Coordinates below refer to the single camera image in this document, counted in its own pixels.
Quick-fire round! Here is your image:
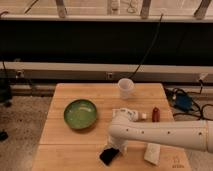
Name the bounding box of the black eraser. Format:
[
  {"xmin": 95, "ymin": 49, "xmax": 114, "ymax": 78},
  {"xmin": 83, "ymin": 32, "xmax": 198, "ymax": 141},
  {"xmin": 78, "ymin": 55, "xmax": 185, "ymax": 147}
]
[{"xmin": 99, "ymin": 148, "xmax": 119, "ymax": 165}]

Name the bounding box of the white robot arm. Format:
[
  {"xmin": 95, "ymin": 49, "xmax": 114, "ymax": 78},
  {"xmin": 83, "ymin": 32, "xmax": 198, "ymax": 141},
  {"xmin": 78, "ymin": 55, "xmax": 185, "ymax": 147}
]
[{"xmin": 108, "ymin": 114, "xmax": 213, "ymax": 153}]

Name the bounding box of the white sponge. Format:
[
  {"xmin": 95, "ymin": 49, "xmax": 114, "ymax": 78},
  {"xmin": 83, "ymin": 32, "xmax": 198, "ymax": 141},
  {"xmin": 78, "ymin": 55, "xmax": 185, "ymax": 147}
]
[{"xmin": 144, "ymin": 143, "xmax": 160, "ymax": 165}]

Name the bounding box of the clear plastic cup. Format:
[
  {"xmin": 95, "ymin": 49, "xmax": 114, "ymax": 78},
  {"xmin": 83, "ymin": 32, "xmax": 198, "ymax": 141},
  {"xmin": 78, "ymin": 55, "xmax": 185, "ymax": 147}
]
[{"xmin": 118, "ymin": 78, "xmax": 134, "ymax": 99}]

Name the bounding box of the white plastic bottle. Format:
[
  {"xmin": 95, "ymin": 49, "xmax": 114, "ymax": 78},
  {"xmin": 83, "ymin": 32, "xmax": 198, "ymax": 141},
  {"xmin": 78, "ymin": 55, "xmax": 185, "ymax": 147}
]
[{"xmin": 112, "ymin": 108, "xmax": 147, "ymax": 122}]

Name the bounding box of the green bowl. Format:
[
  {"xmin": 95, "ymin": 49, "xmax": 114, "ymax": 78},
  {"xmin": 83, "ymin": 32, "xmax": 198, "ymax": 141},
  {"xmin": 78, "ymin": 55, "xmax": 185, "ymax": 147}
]
[{"xmin": 64, "ymin": 99, "xmax": 97, "ymax": 130}]

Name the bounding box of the red sausage toy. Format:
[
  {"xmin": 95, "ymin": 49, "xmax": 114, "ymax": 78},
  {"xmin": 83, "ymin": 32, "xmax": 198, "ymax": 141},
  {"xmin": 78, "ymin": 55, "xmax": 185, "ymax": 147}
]
[{"xmin": 152, "ymin": 107, "xmax": 160, "ymax": 122}]

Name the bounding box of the blue box with cables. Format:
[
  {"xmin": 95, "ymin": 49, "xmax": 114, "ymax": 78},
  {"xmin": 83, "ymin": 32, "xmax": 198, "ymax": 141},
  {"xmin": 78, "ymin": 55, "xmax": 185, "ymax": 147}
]
[{"xmin": 174, "ymin": 93, "xmax": 192, "ymax": 111}]

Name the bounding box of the black hanging cable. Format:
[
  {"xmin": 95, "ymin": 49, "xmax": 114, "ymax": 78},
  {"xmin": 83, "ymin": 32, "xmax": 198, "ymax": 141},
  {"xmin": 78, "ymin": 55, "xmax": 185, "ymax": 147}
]
[{"xmin": 129, "ymin": 13, "xmax": 164, "ymax": 81}]

